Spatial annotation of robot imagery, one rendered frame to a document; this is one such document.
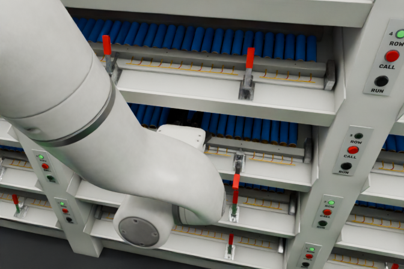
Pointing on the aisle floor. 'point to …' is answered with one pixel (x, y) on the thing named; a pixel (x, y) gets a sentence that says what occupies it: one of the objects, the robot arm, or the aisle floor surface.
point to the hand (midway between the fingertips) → (189, 121)
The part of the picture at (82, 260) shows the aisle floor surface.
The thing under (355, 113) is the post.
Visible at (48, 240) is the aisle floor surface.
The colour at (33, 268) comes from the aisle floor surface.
